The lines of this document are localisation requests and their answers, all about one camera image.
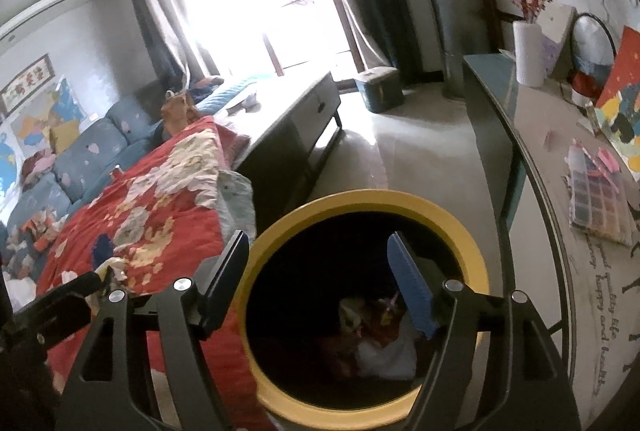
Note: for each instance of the colourful painted canvas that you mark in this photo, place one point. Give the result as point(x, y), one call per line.
point(622, 101)

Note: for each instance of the white plastic bag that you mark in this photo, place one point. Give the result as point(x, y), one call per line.
point(387, 358)

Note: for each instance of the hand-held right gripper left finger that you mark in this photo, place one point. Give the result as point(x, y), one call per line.
point(225, 281)

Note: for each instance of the blue patterned sofa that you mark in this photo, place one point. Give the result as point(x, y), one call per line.
point(90, 161)

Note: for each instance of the yellow rimmed black bin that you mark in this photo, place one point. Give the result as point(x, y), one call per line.
point(350, 211)

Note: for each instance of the pale paper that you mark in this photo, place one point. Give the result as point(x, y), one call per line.
point(114, 272)

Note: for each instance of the colourful snack wrapper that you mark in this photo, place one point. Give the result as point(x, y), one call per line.
point(389, 311)

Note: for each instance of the brown paper bag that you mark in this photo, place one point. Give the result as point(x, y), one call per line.
point(177, 113)

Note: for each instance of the standing grey air conditioner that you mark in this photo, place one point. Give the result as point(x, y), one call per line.
point(445, 11)

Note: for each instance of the white vase with red flowers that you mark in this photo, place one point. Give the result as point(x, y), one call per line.
point(529, 51)

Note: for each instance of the white leaning board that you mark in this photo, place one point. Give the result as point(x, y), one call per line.
point(557, 41)

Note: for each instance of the teal storage box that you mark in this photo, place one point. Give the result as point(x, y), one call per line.
point(380, 88)

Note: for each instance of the red floral blanket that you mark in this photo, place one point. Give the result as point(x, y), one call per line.
point(165, 191)

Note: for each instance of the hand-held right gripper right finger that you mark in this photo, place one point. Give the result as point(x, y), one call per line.
point(410, 281)

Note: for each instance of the framed calligraphy picture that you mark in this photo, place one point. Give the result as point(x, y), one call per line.
point(25, 83)

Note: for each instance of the pile of clothes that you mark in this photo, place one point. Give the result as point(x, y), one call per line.
point(35, 231)

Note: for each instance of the pastel bead organiser box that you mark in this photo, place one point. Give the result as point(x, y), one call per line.
point(600, 196)

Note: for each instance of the blue quilted pillow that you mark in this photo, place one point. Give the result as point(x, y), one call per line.
point(225, 93)

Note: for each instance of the red round ornament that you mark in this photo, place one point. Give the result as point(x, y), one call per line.
point(585, 83)

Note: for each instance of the world map poster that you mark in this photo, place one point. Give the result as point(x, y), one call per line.
point(45, 126)

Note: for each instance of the round black framed mirror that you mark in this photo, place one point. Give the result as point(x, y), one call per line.
point(592, 43)

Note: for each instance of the grey coffee table with drawers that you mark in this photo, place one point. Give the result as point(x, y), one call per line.
point(295, 116)

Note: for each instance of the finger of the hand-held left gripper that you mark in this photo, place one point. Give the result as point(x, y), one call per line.
point(65, 303)

